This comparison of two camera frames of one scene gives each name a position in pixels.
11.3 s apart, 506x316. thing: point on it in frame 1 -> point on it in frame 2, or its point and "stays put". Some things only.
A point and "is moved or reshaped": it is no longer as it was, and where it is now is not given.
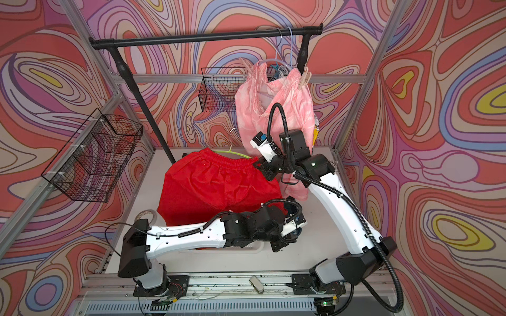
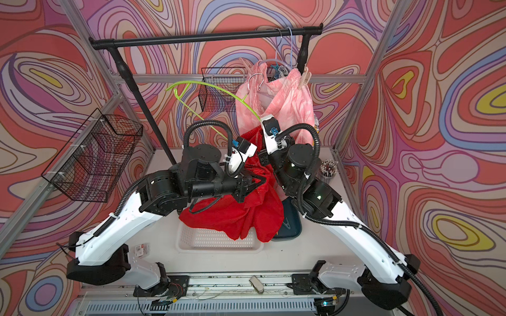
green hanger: x=233 y=151 is moved or reshaped
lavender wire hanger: x=277 y=60 stays put
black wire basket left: x=91 y=166 stays put
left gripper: x=285 y=241 -> x=242 y=184
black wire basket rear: x=219 y=87 stays put
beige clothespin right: x=306 y=78 stays put
